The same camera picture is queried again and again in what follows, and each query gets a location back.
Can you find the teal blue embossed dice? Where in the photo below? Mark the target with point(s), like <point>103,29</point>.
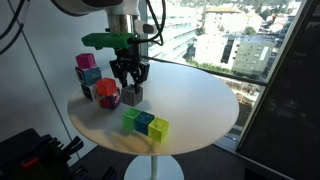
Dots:
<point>144,122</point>

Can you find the green wrist camera housing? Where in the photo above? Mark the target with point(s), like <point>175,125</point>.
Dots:
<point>106,39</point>

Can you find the yellow-green embossed dice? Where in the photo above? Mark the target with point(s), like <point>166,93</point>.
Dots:
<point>158,130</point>

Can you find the gray embossed dice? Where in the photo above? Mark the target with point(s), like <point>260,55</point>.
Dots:
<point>131,99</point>

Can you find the multicoloured fabric cube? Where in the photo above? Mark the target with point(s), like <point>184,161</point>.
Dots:
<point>112,101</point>

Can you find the black checkered fabric cube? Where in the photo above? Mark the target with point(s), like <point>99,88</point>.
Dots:
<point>88,91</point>

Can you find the black spring clamp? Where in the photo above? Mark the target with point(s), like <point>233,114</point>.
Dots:
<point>75,145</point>

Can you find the orange-red cube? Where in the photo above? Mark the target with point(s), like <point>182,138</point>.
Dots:
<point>106,86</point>

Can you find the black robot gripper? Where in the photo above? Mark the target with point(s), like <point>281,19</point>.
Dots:
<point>128,55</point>

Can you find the white table pedestal base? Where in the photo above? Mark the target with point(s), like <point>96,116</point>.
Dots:
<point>154,166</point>

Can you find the magenta cube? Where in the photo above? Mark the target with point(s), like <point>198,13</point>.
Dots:
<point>85,61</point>

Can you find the dark window rail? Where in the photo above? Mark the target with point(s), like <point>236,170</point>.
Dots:
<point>200,69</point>

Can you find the blue and black fabric cube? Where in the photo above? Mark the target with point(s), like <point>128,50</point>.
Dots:
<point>89,76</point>

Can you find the green embossed dice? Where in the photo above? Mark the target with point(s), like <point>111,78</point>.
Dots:
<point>130,118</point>

